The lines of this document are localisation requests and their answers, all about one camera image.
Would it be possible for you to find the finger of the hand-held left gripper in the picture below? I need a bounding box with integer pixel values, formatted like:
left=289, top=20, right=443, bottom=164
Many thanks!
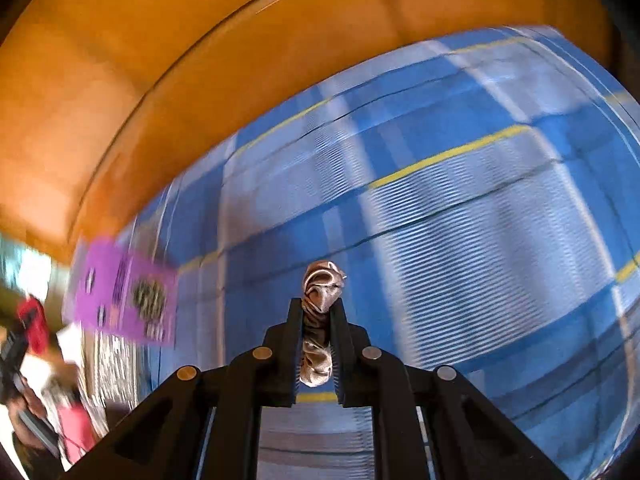
left=9, top=310, right=38, bottom=350

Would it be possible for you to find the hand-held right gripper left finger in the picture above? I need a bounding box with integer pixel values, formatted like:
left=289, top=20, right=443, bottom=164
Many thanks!
left=65, top=297, right=305, bottom=480

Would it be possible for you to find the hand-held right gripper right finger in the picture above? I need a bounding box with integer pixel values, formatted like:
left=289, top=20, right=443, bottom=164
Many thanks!
left=327, top=297, right=571, bottom=480

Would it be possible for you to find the red plush item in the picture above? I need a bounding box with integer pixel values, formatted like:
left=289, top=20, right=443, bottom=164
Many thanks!
left=17, top=297, right=51, bottom=353

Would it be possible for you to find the brown satin scrunchie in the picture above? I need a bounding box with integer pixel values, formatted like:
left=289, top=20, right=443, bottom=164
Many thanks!
left=299, top=260, right=348, bottom=388

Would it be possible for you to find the pink towel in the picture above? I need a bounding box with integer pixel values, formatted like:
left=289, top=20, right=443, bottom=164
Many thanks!
left=55, top=400, right=98, bottom=463

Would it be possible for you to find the purple tissue carton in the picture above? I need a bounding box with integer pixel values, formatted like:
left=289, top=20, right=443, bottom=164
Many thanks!
left=62, top=237, right=178, bottom=346

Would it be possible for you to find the ornate gold tissue box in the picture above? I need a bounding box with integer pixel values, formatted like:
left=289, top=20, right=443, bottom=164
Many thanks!
left=80, top=330, right=151, bottom=441

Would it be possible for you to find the blue plaid bedsheet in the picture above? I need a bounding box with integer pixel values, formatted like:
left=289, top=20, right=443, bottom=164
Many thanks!
left=70, top=25, right=640, bottom=480

